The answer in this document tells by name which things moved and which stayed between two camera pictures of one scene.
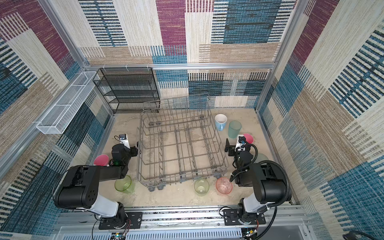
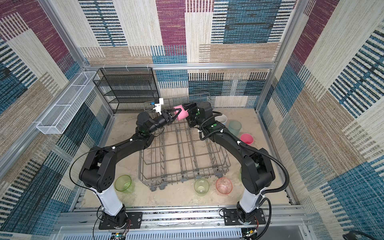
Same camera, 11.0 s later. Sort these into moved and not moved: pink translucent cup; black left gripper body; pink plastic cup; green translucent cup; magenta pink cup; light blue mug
Moved: pink plastic cup; black left gripper body
Not moved: magenta pink cup; light blue mug; green translucent cup; pink translucent cup
